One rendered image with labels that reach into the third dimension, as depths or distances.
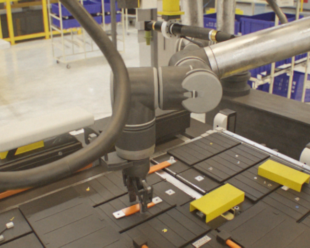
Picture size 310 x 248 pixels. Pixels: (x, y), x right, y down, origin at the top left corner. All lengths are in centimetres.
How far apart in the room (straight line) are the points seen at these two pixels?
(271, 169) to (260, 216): 23
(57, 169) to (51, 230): 44
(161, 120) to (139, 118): 55
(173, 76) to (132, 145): 20
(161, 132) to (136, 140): 55
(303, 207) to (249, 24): 270
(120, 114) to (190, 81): 25
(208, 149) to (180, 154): 11
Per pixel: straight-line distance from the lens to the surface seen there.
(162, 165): 123
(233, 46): 99
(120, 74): 66
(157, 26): 151
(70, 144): 120
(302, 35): 105
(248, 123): 220
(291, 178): 116
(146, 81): 80
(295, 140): 207
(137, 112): 82
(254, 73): 345
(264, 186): 115
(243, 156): 131
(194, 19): 214
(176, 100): 81
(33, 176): 55
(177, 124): 144
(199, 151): 132
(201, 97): 82
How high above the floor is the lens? 162
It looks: 24 degrees down
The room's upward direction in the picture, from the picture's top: 1 degrees counter-clockwise
